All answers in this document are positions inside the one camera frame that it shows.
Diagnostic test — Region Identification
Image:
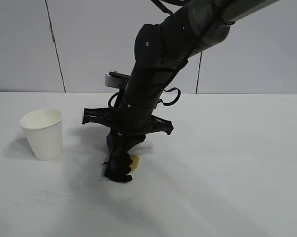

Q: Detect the purple and black cloth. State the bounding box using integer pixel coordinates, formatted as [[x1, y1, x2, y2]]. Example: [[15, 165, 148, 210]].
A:
[[100, 145, 134, 184]]

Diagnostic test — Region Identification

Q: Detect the brown liquid spill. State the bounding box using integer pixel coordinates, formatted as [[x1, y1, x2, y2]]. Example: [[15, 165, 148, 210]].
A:
[[128, 154, 142, 173]]

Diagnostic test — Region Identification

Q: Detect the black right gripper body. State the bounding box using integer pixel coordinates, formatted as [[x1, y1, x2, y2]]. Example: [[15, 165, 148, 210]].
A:
[[82, 98, 175, 136]]

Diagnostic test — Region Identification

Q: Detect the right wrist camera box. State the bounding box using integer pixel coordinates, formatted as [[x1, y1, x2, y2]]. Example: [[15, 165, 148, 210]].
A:
[[105, 71, 132, 89]]

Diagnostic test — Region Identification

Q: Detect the white paper cup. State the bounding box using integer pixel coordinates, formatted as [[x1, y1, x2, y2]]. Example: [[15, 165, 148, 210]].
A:
[[19, 109, 63, 161]]

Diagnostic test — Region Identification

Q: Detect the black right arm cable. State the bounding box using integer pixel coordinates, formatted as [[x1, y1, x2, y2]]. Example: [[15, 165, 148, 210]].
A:
[[150, 0, 235, 107]]

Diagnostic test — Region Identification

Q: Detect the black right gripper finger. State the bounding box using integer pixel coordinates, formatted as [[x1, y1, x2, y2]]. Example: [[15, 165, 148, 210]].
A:
[[106, 134, 124, 157], [123, 134, 146, 153]]

